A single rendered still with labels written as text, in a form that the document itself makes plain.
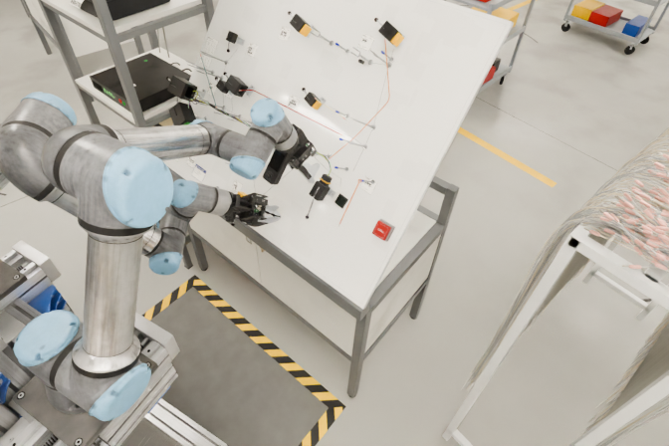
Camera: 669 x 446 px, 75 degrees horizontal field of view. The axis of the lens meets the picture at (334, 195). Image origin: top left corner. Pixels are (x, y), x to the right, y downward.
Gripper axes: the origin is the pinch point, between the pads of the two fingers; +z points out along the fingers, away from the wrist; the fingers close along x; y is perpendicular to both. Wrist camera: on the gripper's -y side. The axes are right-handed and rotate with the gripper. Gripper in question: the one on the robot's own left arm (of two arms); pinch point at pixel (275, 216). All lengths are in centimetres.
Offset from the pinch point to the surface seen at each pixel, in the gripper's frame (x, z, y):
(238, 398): -67, 48, -86
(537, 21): 333, 418, -32
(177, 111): 49, -16, -47
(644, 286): -26, 29, 90
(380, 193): 9.3, 27.3, 21.5
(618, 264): -21, 28, 86
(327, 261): -11.2, 26.2, -2.9
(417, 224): 9, 72, 6
